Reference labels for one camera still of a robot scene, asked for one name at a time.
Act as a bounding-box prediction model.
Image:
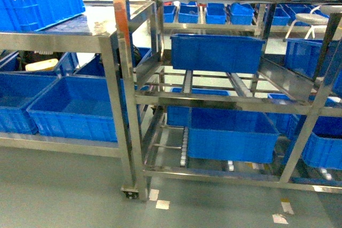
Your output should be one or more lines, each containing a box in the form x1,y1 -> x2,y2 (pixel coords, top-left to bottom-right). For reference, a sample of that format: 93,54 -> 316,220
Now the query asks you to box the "blue bin shelf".
188,108 -> 280,163
170,34 -> 265,74

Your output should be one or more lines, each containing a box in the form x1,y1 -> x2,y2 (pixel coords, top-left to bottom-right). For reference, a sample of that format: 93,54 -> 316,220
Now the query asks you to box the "blue bin middle shelf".
170,34 -> 265,74

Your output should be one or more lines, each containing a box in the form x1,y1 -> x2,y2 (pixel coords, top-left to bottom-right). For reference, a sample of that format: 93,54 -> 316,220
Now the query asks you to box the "blue bin lower shelf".
188,108 -> 280,163

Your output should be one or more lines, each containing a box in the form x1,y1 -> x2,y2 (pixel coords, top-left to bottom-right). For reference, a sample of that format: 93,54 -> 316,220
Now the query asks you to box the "beige plastic container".
25,58 -> 59,72

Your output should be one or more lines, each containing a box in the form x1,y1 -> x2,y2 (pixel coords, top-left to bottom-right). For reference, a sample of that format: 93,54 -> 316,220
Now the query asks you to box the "blue bin right middle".
284,38 -> 339,78

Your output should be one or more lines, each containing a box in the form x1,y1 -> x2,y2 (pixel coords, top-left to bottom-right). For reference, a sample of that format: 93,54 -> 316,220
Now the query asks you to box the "stainless steel shelf rack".
113,0 -> 341,200

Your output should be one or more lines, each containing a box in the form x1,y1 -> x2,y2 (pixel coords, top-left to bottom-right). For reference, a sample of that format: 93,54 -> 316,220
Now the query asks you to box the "blue bin right lower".
301,116 -> 341,170

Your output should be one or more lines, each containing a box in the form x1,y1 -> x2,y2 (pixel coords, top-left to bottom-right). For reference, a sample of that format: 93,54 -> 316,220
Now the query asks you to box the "blue bin cart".
1,73 -> 57,135
27,76 -> 118,143

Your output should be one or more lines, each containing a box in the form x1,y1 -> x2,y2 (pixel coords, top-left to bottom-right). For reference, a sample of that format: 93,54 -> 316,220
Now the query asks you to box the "blue bin cart lower left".
1,73 -> 57,135

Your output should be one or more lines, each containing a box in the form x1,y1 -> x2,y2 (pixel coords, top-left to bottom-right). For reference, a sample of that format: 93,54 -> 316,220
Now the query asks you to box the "white round stool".
284,12 -> 329,41

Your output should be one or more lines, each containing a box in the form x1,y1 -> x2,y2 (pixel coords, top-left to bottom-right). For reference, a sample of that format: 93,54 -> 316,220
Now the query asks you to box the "blue bin cart lower front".
27,76 -> 118,143

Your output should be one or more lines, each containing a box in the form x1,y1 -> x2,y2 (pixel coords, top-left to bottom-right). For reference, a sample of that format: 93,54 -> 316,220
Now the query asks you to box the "stainless steel cart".
1,13 -> 147,200

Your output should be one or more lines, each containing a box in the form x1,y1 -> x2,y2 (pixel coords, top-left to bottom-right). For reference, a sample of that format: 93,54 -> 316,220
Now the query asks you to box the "large blue crate on cart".
1,0 -> 86,32

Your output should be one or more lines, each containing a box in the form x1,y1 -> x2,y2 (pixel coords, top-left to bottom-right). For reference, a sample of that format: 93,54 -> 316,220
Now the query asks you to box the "small blue bin rear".
230,3 -> 254,25
178,5 -> 199,23
206,6 -> 227,25

